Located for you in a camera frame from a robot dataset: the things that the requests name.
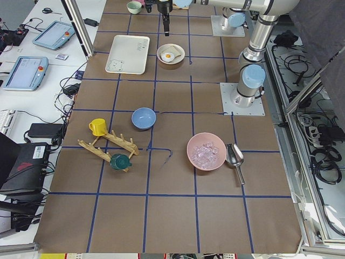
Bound black computer box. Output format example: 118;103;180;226
1;140;50;195

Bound small card box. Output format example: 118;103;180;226
56;54;68;60

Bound yellow mug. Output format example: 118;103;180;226
88;118;108;137

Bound near teach pendant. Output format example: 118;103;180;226
3;56;49;91

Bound black power adapter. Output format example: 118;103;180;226
27;123;63;139

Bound wooden mug rack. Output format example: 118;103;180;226
78;129;140;173

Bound teach pendant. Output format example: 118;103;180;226
32;21;75;50
3;56;49;91

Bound pink bowl with ice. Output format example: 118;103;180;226
187;132;226;171

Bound toy fried egg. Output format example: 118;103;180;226
160;52;175;63

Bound far teach pendant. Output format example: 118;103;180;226
32;21;75;50

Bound beige round plate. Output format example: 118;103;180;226
156;43;185;65

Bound metal scoop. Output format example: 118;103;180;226
226;143;245;185

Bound bread slice on plate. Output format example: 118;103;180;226
163;46;182;58

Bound dark green mug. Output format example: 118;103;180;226
110;154;132;171

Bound cream bear tray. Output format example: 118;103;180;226
105;35;150;74

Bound white keyboard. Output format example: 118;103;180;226
0;110;18;136

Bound black scissors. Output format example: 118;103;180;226
42;8;61;15

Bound light green bowl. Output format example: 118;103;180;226
127;1;142;15

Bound blue bowl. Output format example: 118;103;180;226
132;107;156;130

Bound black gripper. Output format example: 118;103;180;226
157;0;173;37

